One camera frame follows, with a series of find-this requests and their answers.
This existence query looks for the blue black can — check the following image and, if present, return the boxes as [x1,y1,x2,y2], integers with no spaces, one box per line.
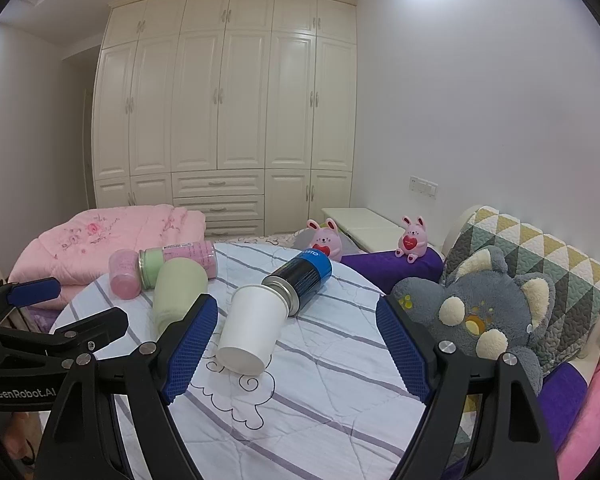
[261,248,332,316]

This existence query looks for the pink bunny toy right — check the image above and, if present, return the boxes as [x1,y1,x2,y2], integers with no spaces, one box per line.
[394,216,428,263]

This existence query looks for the purple sofa cushion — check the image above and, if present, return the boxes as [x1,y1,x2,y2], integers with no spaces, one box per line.
[340,248,443,294]

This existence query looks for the grey plush cat toy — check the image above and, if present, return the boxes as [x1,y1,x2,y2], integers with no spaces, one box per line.
[390,246,556,393]

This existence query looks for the white paper cup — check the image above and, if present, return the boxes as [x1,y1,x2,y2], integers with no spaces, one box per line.
[215,285,289,376]

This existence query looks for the pink folded quilt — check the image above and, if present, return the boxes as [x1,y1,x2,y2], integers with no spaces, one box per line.
[9,204,206,310]

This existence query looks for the pink plastic cap cup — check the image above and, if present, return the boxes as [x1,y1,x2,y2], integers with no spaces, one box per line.
[108,249,142,300]

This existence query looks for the white wall socket panel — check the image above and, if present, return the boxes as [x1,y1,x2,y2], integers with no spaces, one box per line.
[410,176,438,198]

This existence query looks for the striped white tablecloth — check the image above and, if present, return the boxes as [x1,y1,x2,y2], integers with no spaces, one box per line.
[49,242,429,480]

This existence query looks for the pink bunny toy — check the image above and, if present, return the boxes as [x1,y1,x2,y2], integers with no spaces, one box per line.
[394,216,428,263]
[306,218,343,261]

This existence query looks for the green ceramic cup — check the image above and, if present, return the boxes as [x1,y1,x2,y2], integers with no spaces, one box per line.
[152,259,208,336]

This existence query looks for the pink bunny toy left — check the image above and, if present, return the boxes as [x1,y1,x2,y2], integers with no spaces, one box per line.
[306,218,343,261]

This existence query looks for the pink bottle green band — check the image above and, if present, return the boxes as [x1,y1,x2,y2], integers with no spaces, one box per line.
[137,240,218,289]

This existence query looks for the cream white wardrobe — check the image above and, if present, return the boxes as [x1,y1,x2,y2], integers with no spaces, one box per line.
[92,0,356,236]

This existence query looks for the triangle pattern quilted cushion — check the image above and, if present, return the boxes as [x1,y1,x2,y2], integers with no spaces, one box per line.
[442,205,600,375]

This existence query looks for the pink plush pillow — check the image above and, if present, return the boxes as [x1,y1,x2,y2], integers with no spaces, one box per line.
[557,364,600,479]

